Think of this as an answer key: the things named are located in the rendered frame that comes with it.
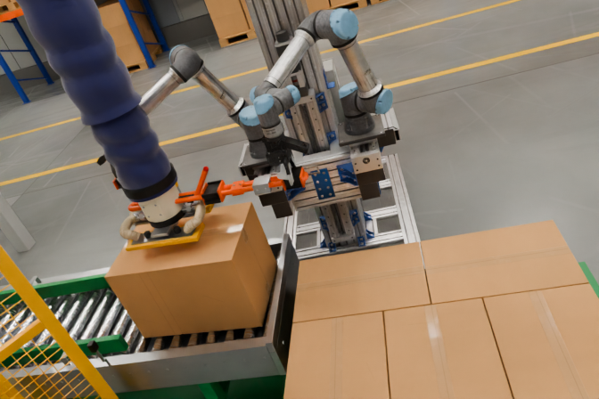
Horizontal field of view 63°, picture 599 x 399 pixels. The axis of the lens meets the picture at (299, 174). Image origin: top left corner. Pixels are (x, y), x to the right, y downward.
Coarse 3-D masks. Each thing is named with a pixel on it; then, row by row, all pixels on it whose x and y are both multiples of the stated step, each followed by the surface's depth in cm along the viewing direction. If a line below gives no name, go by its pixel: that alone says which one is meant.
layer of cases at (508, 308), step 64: (384, 256) 233; (448, 256) 221; (512, 256) 210; (320, 320) 211; (384, 320) 202; (448, 320) 193; (512, 320) 185; (576, 320) 177; (320, 384) 185; (384, 384) 177; (448, 384) 170; (512, 384) 164; (576, 384) 158
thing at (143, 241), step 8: (200, 224) 207; (144, 232) 209; (176, 232) 205; (184, 232) 205; (192, 232) 203; (200, 232) 204; (144, 240) 208; (152, 240) 206; (160, 240) 206; (168, 240) 204; (176, 240) 203; (184, 240) 202; (192, 240) 201; (128, 248) 209; (136, 248) 208
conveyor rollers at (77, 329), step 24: (0, 312) 285; (24, 312) 278; (72, 312) 265; (96, 312) 258; (0, 336) 270; (72, 336) 249; (96, 336) 243; (192, 336) 224; (216, 336) 222; (264, 336) 212
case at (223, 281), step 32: (224, 224) 220; (256, 224) 230; (128, 256) 220; (160, 256) 213; (192, 256) 206; (224, 256) 200; (256, 256) 223; (128, 288) 214; (160, 288) 211; (192, 288) 209; (224, 288) 206; (256, 288) 217; (160, 320) 223; (192, 320) 220; (224, 320) 218; (256, 320) 215
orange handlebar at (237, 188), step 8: (272, 176) 200; (304, 176) 193; (232, 184) 203; (240, 184) 200; (248, 184) 202; (272, 184) 195; (280, 184) 195; (184, 192) 209; (192, 192) 208; (224, 192) 201; (232, 192) 200; (240, 192) 200; (176, 200) 206; (184, 200) 205; (192, 200) 205; (128, 208) 212; (136, 208) 211
